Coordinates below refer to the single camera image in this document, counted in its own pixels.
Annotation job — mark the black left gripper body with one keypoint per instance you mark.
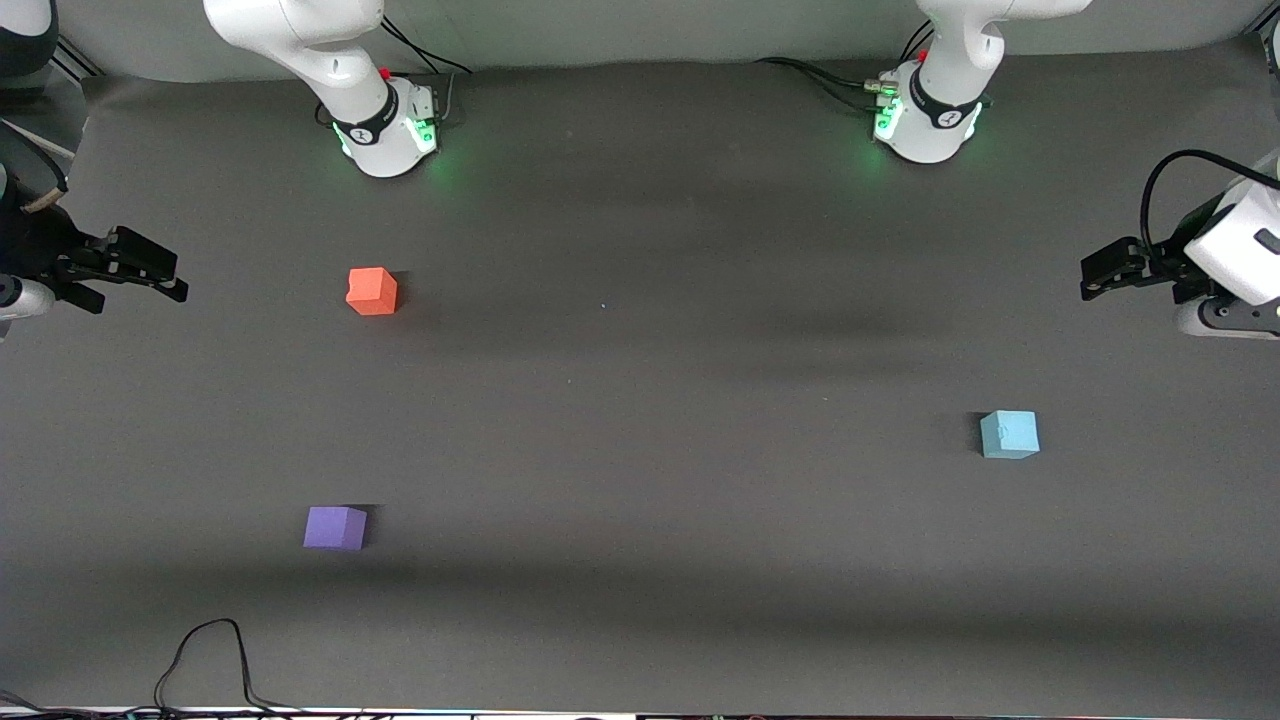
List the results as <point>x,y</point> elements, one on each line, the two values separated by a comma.
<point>1166,262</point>

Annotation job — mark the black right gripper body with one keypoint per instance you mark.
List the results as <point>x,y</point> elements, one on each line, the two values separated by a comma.
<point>35,250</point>

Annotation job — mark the light blue block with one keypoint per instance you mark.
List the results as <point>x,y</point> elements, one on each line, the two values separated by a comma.
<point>1009,435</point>

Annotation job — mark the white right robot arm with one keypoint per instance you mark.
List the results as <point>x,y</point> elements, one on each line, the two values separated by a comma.
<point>300,40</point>

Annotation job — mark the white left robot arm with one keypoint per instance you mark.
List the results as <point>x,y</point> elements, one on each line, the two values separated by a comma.
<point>940,110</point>

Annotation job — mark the orange block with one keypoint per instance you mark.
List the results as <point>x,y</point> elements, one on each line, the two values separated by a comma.
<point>371,291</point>

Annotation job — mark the purple block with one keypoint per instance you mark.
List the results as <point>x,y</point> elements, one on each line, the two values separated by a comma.
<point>334,528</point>

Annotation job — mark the thin white rod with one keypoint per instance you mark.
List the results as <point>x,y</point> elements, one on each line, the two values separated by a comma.
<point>45,145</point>

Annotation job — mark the dark grey table mat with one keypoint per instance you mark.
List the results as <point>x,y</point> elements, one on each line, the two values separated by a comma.
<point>640,400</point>

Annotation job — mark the aluminium frame rail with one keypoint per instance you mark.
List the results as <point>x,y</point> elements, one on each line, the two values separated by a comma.
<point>78,60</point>

